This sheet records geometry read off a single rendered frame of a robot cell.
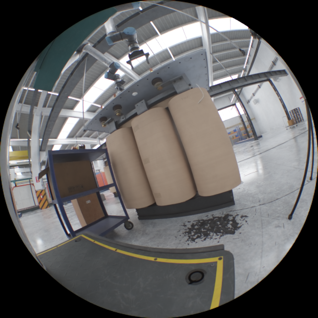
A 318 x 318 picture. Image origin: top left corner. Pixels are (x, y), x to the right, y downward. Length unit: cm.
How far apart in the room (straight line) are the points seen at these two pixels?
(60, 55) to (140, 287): 95
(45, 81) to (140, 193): 125
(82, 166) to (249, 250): 133
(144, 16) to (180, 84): 359
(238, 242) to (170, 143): 88
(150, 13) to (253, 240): 484
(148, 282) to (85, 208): 153
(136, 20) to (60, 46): 374
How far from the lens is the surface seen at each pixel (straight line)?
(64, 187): 101
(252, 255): 68
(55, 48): 78
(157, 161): 95
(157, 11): 447
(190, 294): 25
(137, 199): 118
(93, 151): 113
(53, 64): 83
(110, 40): 104
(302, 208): 95
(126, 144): 118
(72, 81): 536
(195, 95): 98
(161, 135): 95
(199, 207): 113
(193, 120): 90
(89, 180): 110
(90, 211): 176
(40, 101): 1166
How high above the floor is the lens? 55
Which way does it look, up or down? 4 degrees up
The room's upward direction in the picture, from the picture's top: 18 degrees counter-clockwise
